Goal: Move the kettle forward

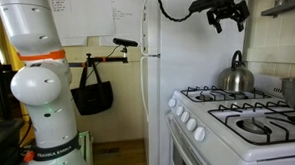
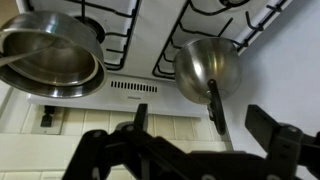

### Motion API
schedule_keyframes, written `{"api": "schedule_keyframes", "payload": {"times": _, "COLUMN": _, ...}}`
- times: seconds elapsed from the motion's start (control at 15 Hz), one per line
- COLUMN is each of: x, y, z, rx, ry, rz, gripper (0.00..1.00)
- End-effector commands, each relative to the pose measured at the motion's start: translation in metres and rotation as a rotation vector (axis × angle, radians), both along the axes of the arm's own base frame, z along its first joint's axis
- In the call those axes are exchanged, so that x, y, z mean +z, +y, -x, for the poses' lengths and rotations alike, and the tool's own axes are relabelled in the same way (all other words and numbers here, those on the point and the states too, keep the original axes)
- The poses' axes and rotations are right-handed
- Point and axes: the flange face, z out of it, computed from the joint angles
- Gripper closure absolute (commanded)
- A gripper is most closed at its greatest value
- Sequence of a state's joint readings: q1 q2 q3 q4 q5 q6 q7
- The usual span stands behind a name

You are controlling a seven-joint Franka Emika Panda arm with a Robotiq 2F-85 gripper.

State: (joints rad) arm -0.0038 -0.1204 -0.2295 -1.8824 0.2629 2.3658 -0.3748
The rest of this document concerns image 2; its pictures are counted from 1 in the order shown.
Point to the white gas stove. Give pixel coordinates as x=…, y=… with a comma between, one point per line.
x=146, y=40

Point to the white refrigerator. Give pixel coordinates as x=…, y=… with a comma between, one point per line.
x=283, y=66

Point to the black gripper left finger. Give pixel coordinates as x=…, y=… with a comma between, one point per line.
x=141, y=116

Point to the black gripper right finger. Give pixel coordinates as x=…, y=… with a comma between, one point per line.
x=266, y=128

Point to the round gas stove burner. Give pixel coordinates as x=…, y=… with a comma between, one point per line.
x=96, y=28
x=230, y=2

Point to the black wall plug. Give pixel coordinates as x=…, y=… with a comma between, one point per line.
x=47, y=116

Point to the stainless steel pot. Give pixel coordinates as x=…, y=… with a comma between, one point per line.
x=50, y=53

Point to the black stove grate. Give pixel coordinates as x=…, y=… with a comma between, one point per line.
x=125, y=36
x=186, y=30

